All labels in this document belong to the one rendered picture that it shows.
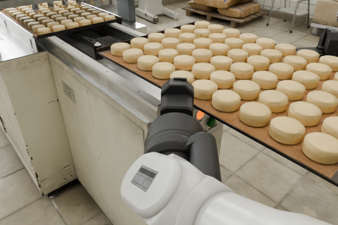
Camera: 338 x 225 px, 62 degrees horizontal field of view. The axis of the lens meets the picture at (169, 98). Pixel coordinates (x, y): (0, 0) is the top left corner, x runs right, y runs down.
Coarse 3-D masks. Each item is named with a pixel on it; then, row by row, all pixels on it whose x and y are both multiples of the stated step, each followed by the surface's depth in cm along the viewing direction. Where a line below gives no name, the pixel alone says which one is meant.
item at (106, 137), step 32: (64, 64) 107; (64, 96) 121; (96, 96) 94; (160, 96) 86; (96, 128) 104; (128, 128) 83; (96, 160) 118; (128, 160) 91; (96, 192) 135; (128, 224) 114
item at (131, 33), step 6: (108, 24) 132; (114, 24) 130; (102, 30) 139; (108, 30) 134; (114, 30) 130; (120, 30) 126; (126, 30) 122; (132, 30) 122; (114, 36) 132; (120, 36) 128; (126, 36) 124; (132, 36) 120; (138, 36) 116
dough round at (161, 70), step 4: (156, 64) 62; (160, 64) 62; (164, 64) 62; (168, 64) 62; (172, 64) 62; (152, 68) 61; (156, 68) 60; (160, 68) 60; (164, 68) 60; (168, 68) 60; (172, 68) 60; (152, 72) 61; (156, 72) 60; (160, 72) 59; (164, 72) 59; (168, 72) 60; (172, 72) 60; (156, 76) 60; (160, 76) 60; (164, 76) 60; (168, 76) 60
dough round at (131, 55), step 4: (132, 48) 70; (136, 48) 70; (124, 52) 68; (128, 52) 68; (132, 52) 68; (136, 52) 68; (140, 52) 68; (124, 56) 68; (128, 56) 67; (132, 56) 67; (136, 56) 67; (140, 56) 68; (124, 60) 68; (128, 60) 67; (132, 60) 67; (136, 60) 67
